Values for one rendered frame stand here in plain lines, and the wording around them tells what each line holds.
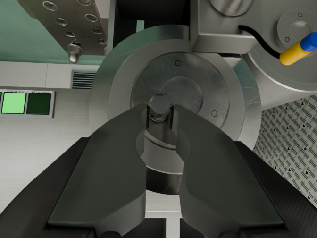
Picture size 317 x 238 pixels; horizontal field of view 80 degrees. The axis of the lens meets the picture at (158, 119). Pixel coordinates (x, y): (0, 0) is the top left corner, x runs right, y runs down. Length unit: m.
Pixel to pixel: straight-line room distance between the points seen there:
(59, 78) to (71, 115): 2.76
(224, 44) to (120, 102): 0.09
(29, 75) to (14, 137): 2.94
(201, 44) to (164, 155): 0.09
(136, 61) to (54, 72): 3.19
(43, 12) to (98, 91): 0.33
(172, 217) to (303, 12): 0.45
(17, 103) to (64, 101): 0.11
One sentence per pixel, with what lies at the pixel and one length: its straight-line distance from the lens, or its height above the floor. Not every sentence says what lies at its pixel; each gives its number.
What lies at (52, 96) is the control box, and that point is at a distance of 0.55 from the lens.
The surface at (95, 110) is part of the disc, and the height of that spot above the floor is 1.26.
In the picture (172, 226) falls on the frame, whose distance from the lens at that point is 0.53.
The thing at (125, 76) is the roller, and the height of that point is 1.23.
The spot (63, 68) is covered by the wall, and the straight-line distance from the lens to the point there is 3.32.
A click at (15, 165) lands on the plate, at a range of 0.58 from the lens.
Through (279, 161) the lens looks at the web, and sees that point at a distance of 0.35.
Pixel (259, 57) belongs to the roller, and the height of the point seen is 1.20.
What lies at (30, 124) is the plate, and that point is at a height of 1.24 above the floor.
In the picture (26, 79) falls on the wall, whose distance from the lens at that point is 3.50.
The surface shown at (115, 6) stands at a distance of 0.21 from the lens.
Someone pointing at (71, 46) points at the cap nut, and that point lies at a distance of 0.57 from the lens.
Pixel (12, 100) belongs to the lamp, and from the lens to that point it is 0.60.
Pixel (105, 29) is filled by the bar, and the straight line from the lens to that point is 0.45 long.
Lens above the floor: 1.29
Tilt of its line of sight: 9 degrees down
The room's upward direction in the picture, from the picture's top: 179 degrees counter-clockwise
